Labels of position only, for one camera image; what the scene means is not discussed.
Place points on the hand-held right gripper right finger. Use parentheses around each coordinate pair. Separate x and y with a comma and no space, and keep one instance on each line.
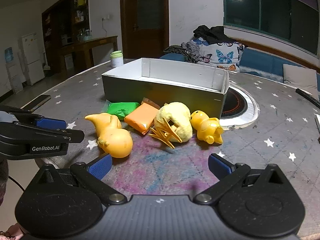
(220,166)

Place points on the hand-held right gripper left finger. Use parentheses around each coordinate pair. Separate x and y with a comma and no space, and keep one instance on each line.
(100,167)

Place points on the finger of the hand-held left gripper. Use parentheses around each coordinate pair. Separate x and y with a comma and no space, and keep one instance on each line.
(50,124)
(70,135)

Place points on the yellow gourd toy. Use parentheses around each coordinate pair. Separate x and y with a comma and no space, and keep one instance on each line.
(117,142)

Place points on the orange packet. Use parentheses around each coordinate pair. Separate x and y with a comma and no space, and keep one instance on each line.
(140,117)

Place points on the yellow plush toy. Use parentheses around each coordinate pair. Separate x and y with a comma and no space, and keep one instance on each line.
(175,112)

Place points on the grey cardboard box white inside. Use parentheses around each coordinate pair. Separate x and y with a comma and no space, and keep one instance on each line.
(162,92)

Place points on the person's left forearm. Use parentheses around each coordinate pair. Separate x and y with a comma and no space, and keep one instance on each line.
(3,180)

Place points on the black smartphone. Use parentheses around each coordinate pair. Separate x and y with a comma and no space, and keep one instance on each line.
(37,102)

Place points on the yellow pig toy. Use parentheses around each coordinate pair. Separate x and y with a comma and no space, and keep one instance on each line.
(205,127)

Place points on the grey star printed table mat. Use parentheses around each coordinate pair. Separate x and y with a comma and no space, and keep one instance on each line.
(175,170)

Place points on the green packet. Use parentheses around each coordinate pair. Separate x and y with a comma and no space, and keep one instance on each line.
(120,108)

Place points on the round black hob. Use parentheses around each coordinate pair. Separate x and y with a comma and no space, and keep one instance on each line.
(237,105)

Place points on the orange spiky plastic piece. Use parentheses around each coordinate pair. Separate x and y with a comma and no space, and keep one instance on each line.
(165,135)

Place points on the white water dispenser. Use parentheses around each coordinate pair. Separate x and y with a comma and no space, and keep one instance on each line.
(12,67)

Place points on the white refrigerator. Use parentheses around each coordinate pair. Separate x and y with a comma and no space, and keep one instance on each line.
(32,57)

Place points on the white jar green lid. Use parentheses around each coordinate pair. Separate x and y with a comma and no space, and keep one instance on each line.
(116,61)

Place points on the wooden console table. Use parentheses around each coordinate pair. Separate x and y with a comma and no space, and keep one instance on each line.
(87,43)

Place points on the clear jars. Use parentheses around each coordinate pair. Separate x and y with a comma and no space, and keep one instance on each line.
(85,36)

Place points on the dark wooden shelf cabinet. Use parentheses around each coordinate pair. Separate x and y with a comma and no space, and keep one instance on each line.
(65,17)

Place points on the butterfly printed pillow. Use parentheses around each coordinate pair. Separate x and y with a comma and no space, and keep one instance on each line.
(225,55)

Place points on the blue sofa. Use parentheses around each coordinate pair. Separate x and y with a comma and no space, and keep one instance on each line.
(262,62)

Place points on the black remote control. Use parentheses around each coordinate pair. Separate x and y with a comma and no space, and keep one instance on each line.
(306,93)

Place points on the grey cushion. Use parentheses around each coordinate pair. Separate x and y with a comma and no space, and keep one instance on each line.
(300,76)

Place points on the plaid clothing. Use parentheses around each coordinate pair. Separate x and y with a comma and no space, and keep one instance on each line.
(182,51)

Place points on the black clothing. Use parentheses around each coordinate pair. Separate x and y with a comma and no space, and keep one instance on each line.
(212,33)

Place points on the dark wooden door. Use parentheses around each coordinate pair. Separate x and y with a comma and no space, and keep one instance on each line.
(145,17)

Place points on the dark window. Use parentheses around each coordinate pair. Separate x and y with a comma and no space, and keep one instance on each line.
(270,12)

